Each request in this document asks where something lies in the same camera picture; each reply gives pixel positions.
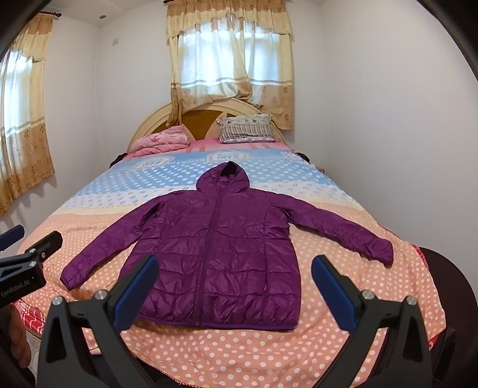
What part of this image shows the folded pink floral blanket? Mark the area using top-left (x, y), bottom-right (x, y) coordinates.
top-left (128, 125), bottom-right (192, 158)

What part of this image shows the wide beige patterned window curtain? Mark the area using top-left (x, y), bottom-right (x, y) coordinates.
top-left (166, 0), bottom-right (294, 130)

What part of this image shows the striped floral pillow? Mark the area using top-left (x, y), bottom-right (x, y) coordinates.
top-left (217, 114), bottom-right (276, 144)

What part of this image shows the dark round furniture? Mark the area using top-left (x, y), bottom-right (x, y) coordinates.
top-left (415, 245), bottom-right (478, 388)

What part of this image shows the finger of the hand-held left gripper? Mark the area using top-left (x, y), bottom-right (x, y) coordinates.
top-left (23, 230), bottom-right (63, 262)
top-left (0, 224), bottom-right (25, 252)

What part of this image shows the polka dot bed sheet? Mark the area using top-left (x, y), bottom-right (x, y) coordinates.
top-left (11, 140), bottom-right (449, 388)

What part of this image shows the purple hooded puffer jacket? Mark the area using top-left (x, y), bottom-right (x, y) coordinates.
top-left (60, 162), bottom-right (395, 331)

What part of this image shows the red patterned under sheet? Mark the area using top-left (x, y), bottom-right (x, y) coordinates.
top-left (10, 300), bottom-right (48, 338)

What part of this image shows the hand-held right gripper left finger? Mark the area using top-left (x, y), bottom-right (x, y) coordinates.
top-left (37, 255), bottom-right (160, 388)

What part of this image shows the beige arched wooden headboard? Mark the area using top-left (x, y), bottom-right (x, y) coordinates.
top-left (128, 98), bottom-right (288, 153)

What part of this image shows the narrow beige patterned window curtain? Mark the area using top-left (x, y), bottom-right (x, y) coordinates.
top-left (0, 14), bottom-right (56, 215)

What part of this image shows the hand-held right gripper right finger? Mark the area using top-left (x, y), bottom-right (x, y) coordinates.
top-left (311, 254), bottom-right (436, 388)

